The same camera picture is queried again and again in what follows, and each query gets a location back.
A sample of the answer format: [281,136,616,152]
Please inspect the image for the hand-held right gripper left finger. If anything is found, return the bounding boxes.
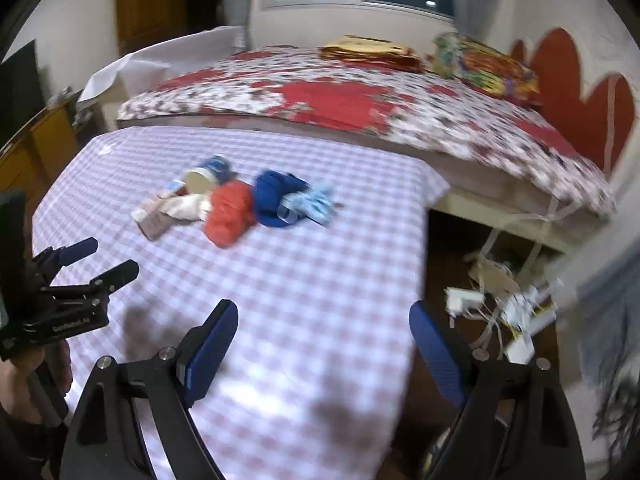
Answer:
[60,299,240,480]

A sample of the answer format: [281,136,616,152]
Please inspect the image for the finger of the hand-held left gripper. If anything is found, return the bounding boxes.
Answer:
[42,259,141,311]
[32,237,99,283]

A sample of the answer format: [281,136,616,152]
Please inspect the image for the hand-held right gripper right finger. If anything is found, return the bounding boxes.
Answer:
[409,300,587,480]

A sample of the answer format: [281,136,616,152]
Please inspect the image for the wooden toy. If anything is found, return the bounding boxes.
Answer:
[131,179,187,241]

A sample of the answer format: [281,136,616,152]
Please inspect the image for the white wad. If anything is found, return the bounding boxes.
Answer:
[165,191,213,222]

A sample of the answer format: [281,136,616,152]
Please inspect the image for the blue patterned paper cup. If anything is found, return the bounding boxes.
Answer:
[180,154,237,197]

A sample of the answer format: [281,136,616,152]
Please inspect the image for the orange yarn ball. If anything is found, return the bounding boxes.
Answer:
[202,180,258,250]

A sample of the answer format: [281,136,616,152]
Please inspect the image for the blue yarn ball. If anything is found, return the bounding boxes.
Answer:
[252,169,308,228]

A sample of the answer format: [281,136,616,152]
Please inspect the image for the person's left hand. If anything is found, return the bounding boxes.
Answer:
[0,342,75,428]

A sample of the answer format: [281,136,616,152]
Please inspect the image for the white power strip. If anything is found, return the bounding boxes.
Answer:
[445,286,486,318]

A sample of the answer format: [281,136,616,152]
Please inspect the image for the flat white router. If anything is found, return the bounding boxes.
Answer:
[502,332,536,366]

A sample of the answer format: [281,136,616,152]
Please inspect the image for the upright white router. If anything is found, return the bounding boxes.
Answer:
[500,285,558,333]

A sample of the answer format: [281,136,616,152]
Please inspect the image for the pink checkered tablecloth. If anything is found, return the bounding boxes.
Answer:
[31,125,451,480]

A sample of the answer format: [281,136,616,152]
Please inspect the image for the wooden side cabinet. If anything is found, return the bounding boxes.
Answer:
[0,92,108,241]

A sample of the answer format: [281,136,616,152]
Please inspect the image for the long grey patterned curtain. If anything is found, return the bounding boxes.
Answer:
[550,240,640,401]

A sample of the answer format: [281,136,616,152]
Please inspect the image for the black flat screen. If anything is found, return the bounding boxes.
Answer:
[0,39,48,133]

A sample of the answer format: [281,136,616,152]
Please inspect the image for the dark blurry strands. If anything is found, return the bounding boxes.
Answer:
[592,360,640,461]

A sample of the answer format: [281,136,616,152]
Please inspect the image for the white plastic sheet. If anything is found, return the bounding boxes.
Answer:
[77,25,246,106]

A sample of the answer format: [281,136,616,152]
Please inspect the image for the brown wooden door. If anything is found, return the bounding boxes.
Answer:
[116,0,188,56]

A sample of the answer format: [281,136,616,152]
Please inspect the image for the colourful printed pillow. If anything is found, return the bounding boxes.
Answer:
[430,31,543,106]

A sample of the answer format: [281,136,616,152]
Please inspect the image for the red heart headboard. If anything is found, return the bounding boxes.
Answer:
[510,27,638,176]

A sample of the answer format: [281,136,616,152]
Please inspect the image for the yellow red folded blanket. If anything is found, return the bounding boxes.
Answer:
[319,35,426,73]

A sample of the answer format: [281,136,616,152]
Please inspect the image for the white cable with plug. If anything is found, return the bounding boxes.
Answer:
[520,195,556,281]

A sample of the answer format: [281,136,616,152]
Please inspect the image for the long white hanging cable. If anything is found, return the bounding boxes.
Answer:
[480,76,620,281]

